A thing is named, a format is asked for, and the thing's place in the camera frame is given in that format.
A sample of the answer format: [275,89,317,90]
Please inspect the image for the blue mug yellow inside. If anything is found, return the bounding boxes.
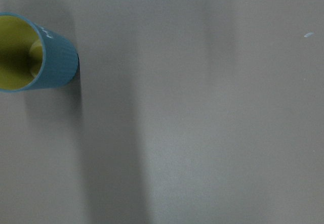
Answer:
[1,12,79,92]

